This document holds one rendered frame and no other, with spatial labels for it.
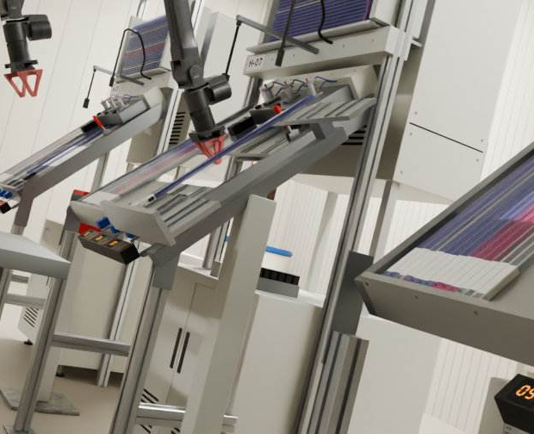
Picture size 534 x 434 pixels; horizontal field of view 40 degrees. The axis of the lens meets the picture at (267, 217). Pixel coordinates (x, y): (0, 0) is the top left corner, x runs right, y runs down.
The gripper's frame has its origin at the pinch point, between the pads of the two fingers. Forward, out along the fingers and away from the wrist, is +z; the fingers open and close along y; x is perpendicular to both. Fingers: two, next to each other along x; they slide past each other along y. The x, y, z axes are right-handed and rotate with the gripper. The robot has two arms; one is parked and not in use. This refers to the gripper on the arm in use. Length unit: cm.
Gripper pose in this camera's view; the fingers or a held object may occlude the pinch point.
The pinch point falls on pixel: (216, 161)
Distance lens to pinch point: 199.5
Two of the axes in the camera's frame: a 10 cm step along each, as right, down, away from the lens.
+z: 3.0, 9.1, 2.8
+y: -5.2, -0.9, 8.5
